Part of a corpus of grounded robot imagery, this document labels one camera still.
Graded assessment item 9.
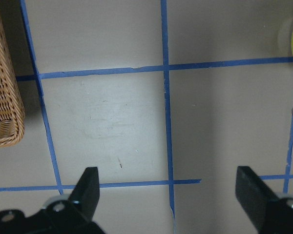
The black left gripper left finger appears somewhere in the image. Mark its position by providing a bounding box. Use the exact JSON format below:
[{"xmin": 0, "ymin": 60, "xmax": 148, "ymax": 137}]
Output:
[{"xmin": 0, "ymin": 167, "xmax": 104, "ymax": 234}]

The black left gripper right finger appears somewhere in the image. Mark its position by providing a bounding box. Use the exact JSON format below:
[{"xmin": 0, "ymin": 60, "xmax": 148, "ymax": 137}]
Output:
[{"xmin": 235, "ymin": 166, "xmax": 293, "ymax": 234}]

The brown wicker basket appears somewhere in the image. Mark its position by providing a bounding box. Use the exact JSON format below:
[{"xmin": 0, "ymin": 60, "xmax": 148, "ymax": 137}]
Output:
[{"xmin": 0, "ymin": 16, "xmax": 25, "ymax": 148}]

